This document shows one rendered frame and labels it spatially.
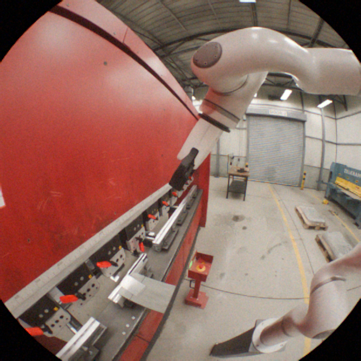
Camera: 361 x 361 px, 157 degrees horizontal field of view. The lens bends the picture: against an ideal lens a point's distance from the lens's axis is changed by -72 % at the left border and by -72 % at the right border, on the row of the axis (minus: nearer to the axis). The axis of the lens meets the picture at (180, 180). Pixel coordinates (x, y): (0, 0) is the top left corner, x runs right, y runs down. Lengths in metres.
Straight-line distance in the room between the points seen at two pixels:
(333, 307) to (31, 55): 0.88
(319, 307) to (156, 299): 0.65
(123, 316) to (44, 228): 0.64
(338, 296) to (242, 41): 0.50
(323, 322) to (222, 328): 1.44
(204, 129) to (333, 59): 0.28
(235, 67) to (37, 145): 0.41
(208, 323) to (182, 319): 0.29
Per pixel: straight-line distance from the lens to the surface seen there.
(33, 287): 0.48
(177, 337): 1.69
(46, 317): 0.58
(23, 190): 0.38
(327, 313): 0.41
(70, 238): 0.45
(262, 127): 7.65
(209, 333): 1.72
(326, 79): 0.27
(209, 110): 0.24
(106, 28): 0.66
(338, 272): 0.46
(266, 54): 0.18
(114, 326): 0.88
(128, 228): 0.65
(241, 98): 0.25
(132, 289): 0.79
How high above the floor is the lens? 1.68
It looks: 15 degrees down
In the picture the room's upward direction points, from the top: straight up
